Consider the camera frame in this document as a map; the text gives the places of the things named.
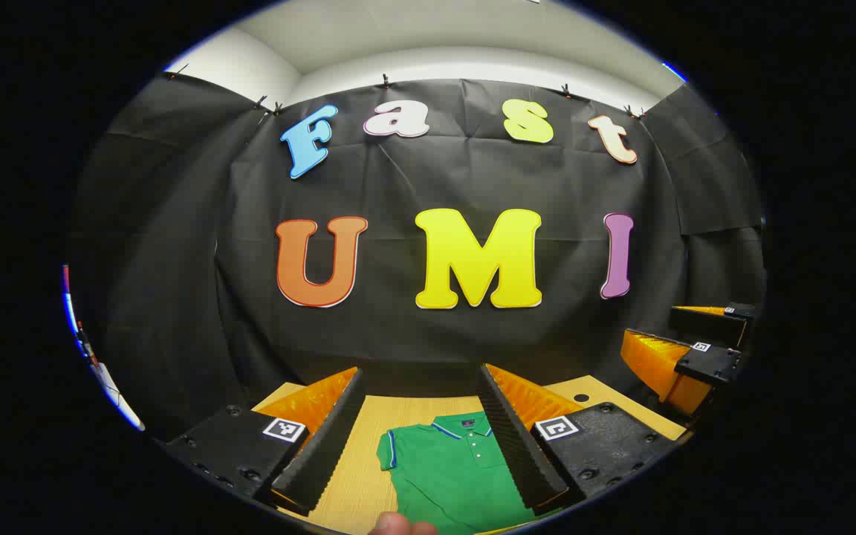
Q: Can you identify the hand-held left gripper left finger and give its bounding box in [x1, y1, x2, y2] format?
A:
[164, 366, 367, 517]

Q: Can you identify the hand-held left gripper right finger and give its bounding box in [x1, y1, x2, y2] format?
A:
[476, 363, 678, 515]

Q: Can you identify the green T-shirt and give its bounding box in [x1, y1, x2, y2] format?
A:
[376, 411, 548, 535]

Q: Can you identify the black backdrop cloth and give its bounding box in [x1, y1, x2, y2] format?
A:
[68, 71, 767, 443]

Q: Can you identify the row of black cloth clips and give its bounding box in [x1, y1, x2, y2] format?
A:
[168, 71, 644, 120]

